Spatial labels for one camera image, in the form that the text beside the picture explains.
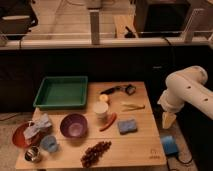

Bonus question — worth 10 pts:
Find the bunch of dark grapes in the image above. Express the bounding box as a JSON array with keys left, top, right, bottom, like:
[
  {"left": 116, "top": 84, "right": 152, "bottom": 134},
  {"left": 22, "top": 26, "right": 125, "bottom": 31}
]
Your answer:
[{"left": 80, "top": 141, "right": 111, "bottom": 168}]

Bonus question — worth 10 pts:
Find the wooden post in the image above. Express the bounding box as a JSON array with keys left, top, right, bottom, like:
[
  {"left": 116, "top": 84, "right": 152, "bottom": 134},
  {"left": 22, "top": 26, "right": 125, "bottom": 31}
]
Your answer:
[{"left": 90, "top": 10, "right": 100, "bottom": 45}]

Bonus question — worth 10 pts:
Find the black handled utensil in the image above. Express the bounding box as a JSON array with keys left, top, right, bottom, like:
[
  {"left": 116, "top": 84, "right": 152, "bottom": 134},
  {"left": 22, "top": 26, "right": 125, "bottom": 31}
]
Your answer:
[{"left": 101, "top": 84, "right": 136, "bottom": 95}]

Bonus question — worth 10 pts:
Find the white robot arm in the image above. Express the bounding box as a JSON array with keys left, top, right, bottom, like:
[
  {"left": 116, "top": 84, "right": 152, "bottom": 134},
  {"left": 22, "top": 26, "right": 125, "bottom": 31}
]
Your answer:
[{"left": 158, "top": 66, "right": 213, "bottom": 129}]

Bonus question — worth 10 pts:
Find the green plastic tray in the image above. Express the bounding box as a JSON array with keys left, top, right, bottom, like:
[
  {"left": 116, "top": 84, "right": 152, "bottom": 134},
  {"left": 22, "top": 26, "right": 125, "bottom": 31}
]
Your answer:
[{"left": 33, "top": 76, "right": 88, "bottom": 110}]

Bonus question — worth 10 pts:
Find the white cup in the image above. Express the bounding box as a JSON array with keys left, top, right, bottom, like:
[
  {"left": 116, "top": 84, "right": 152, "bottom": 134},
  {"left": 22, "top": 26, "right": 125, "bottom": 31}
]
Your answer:
[{"left": 93, "top": 101, "right": 109, "bottom": 120}]

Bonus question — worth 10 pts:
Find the blue plastic cup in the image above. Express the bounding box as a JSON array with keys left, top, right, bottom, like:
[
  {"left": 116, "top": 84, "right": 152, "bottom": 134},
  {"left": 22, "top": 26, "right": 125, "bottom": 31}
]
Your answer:
[{"left": 40, "top": 135, "right": 58, "bottom": 153}]

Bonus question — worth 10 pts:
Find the metal cup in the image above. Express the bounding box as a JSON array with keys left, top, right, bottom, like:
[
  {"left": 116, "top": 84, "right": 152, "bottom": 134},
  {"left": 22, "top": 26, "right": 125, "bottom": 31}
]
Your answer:
[{"left": 24, "top": 146, "right": 42, "bottom": 163}]

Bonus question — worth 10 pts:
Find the blue sponge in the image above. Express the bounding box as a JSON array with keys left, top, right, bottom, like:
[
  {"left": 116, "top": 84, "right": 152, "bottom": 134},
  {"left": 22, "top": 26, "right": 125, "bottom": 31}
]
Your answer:
[{"left": 117, "top": 119, "right": 137, "bottom": 135}]

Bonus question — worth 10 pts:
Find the yellow round fruit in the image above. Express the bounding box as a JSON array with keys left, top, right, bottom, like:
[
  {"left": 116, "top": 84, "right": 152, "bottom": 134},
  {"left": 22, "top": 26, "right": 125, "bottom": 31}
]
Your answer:
[{"left": 99, "top": 94, "right": 109, "bottom": 102}]

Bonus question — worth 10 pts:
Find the red chili pepper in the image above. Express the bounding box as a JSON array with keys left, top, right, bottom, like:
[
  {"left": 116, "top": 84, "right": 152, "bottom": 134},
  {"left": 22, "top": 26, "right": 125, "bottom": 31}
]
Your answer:
[{"left": 99, "top": 113, "right": 117, "bottom": 131}]

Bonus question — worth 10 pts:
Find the purple bowl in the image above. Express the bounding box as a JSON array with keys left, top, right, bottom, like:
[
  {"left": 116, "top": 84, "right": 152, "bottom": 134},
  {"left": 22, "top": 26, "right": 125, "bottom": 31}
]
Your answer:
[{"left": 60, "top": 114, "right": 88, "bottom": 138}]

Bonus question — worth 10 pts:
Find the blue device on floor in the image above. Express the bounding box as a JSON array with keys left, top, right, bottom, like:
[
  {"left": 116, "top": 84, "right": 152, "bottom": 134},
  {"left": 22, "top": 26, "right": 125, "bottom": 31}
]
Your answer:
[{"left": 161, "top": 136, "right": 179, "bottom": 155}]

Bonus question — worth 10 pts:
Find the grey blue cloth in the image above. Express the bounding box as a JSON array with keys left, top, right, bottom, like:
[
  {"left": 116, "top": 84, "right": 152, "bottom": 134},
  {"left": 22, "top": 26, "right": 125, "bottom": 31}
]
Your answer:
[{"left": 23, "top": 113, "right": 52, "bottom": 140}]

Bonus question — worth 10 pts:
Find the red plate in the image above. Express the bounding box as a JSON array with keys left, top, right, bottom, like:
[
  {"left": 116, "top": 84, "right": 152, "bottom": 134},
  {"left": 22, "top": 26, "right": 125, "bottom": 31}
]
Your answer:
[{"left": 12, "top": 121, "right": 43, "bottom": 149}]

